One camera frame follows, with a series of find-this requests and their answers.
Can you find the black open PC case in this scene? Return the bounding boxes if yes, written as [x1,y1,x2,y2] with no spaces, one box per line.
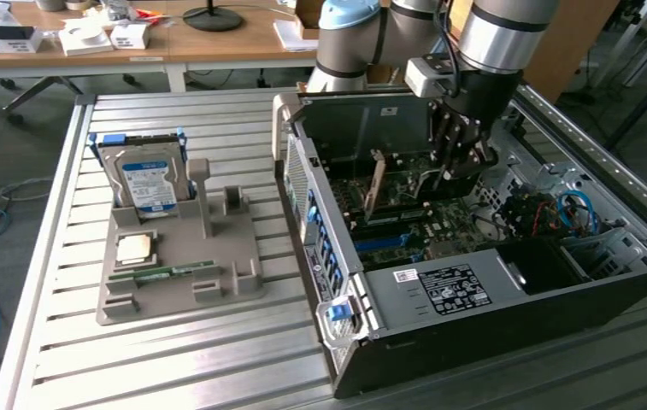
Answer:
[270,78,647,401]

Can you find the blue expansion slot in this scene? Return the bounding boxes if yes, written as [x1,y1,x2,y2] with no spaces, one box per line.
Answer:
[354,237,414,254]

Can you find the white floor cable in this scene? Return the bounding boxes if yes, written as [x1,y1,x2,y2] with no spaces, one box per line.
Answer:
[0,177,53,202]

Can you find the white paper stack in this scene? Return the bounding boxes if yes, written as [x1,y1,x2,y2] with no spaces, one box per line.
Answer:
[271,19,319,53]

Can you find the grey parts rack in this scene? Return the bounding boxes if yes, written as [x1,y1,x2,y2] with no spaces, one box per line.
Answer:
[96,157,270,326]

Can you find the white box black lid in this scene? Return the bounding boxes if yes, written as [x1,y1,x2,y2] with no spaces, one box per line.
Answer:
[0,24,44,55]

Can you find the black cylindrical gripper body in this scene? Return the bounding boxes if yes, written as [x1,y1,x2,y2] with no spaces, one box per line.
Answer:
[440,67,525,128]

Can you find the silver CPU chip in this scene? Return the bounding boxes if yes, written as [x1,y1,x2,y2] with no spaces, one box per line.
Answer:
[115,235,152,264]

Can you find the black round lamp base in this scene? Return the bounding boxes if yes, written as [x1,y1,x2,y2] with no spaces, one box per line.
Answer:
[182,0,245,32]

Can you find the black fan shroud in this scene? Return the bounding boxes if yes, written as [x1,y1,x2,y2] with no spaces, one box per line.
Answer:
[494,237,593,296]

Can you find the brown cardboard box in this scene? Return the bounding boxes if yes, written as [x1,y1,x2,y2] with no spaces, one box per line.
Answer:
[293,0,323,40]

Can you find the white box with tape roll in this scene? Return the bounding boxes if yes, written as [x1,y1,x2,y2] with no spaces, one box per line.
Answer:
[58,17,115,57]

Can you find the metal disk bay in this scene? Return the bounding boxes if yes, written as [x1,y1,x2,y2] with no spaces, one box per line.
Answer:
[559,226,647,281]

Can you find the green RAM stick black chips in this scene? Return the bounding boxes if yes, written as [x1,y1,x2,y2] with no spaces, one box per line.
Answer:
[346,207,433,230]

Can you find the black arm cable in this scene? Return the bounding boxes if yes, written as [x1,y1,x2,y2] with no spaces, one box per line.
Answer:
[434,0,468,99]

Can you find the grey chipset heatsink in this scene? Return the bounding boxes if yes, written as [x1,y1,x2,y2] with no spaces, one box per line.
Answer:
[425,242,460,261]

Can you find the red wire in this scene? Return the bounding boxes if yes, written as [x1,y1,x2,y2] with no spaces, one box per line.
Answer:
[532,200,557,235]

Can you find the grey power supply unit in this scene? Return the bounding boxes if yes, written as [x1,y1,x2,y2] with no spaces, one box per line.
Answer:
[362,249,530,332]

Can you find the wooden desk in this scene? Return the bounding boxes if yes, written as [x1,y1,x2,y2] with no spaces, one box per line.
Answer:
[0,0,481,82]

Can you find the blue wire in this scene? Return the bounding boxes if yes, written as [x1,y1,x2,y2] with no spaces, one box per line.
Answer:
[559,190,603,237]

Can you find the small white box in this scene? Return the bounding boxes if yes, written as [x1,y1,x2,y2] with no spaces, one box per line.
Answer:
[108,23,151,50]

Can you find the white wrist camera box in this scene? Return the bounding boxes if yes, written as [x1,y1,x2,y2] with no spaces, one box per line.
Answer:
[404,56,462,98]

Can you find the blue case latch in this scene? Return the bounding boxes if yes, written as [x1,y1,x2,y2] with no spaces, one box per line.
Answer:
[325,301,354,322]

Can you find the hard disk in blue carrier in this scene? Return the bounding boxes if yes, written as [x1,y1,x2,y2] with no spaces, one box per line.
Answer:
[87,127,198,220]

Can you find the green motherboard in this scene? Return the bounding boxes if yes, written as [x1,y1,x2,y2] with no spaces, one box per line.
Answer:
[322,153,506,272]

